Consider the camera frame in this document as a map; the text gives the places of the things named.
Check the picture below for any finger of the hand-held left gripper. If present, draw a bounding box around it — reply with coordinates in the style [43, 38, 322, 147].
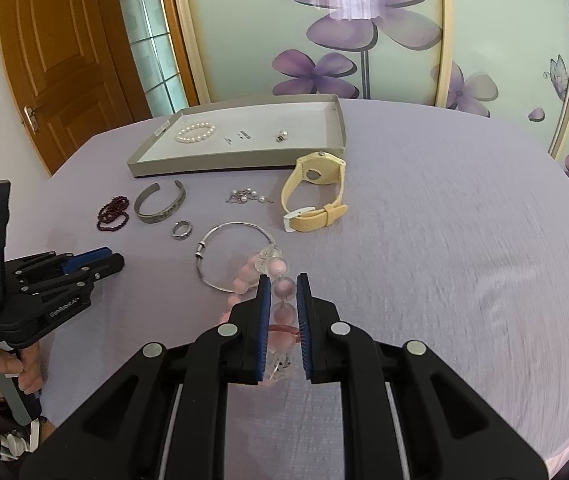
[19, 253, 126, 306]
[7, 246, 113, 281]

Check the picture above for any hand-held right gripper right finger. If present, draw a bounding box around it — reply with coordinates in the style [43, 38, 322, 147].
[295, 272, 550, 480]

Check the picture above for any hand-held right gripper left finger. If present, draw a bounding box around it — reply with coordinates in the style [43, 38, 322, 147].
[18, 274, 272, 480]

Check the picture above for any pink bead bracelet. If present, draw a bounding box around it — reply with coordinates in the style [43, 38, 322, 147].
[218, 244, 303, 387]

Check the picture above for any dark red bead bracelet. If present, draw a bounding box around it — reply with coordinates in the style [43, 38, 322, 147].
[96, 195, 132, 235]

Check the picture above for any thin silver bangle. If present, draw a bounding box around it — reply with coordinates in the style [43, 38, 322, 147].
[195, 221, 285, 292]

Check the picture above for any yellow wrist watch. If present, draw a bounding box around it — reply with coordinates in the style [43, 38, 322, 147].
[282, 151, 349, 234]

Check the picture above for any grey jewelry tray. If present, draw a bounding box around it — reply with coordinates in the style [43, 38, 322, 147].
[127, 94, 348, 180]

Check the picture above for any brown wooden door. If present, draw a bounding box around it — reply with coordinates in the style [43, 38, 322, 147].
[0, 0, 153, 177]

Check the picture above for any glass block window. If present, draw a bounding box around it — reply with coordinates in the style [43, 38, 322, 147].
[113, 0, 191, 109]

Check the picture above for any silver cuff bracelet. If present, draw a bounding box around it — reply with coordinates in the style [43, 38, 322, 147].
[133, 179, 187, 225]

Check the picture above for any white pearl bracelet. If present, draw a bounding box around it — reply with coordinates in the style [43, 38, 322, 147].
[175, 121, 216, 145]

